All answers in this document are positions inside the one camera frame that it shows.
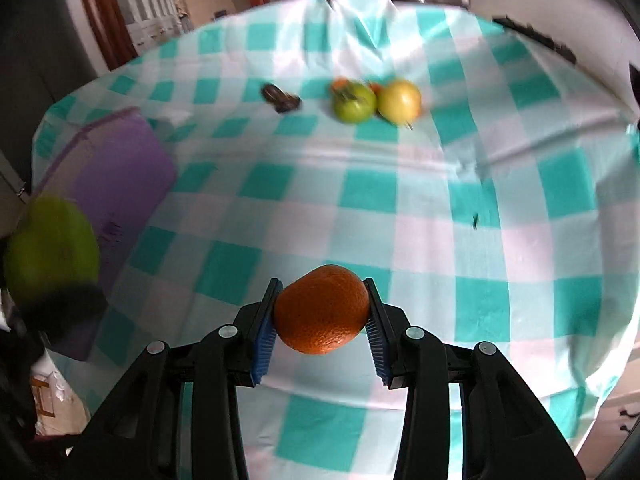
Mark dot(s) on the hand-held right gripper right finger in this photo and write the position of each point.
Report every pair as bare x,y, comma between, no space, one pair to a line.
376,345

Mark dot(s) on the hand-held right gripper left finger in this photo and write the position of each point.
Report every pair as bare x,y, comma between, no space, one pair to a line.
263,340

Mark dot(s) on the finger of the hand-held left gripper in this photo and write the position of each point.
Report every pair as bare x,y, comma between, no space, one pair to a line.
65,310

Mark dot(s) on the green pear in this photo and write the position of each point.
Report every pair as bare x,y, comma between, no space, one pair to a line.
50,250

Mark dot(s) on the large orange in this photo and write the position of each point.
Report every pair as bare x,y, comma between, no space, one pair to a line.
320,310

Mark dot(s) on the purple plastic tray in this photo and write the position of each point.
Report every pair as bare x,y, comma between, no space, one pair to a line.
120,170

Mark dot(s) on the teal white checked tablecloth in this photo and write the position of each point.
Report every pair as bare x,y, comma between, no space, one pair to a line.
380,200

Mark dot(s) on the green apple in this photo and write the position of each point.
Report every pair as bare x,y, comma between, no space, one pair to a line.
355,105

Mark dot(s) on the dark brown dates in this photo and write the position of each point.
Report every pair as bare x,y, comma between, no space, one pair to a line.
280,97

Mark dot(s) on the yellow apple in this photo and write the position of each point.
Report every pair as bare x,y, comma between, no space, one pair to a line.
400,101

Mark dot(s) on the small orange tangerine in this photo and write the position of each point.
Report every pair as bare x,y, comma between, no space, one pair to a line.
340,83

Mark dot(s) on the black flat object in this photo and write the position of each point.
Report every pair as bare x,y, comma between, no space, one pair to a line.
537,37

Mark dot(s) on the wooden door frame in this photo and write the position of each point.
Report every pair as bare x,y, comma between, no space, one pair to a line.
102,15

